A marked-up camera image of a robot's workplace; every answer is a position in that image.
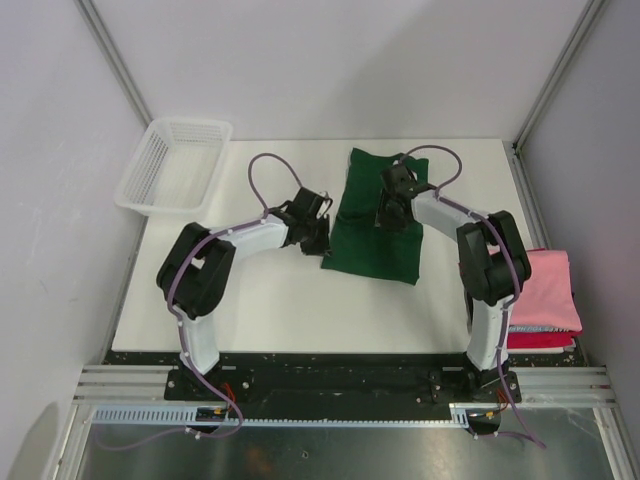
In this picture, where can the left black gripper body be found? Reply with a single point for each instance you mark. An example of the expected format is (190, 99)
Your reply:
(315, 239)

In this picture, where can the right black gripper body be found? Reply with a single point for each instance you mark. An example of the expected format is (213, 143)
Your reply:
(387, 214)

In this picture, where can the green t shirt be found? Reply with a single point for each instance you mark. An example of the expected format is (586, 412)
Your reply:
(358, 246)

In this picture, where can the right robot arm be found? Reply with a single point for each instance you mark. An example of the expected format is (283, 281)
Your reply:
(492, 262)

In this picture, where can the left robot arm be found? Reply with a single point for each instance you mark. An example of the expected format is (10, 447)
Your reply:
(194, 276)

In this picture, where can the white plastic basket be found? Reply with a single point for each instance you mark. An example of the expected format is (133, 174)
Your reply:
(175, 167)

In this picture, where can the pink folded t shirt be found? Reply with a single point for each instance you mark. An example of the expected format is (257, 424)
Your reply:
(546, 302)

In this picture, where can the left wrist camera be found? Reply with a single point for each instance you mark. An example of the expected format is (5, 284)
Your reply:
(308, 204)

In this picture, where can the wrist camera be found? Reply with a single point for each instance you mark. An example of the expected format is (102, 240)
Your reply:
(308, 204)
(399, 180)

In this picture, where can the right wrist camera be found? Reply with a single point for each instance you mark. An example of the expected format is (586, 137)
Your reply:
(399, 180)

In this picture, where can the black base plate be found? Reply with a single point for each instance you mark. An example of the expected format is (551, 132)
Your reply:
(340, 386)

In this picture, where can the grey cable duct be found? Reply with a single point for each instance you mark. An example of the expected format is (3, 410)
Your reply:
(192, 417)

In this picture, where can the right aluminium frame post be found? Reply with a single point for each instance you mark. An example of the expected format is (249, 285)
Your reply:
(577, 39)

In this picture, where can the aluminium frame post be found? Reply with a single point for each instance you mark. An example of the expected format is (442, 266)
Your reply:
(577, 39)
(114, 59)

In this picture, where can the left aluminium frame post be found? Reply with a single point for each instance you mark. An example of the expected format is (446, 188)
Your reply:
(114, 59)

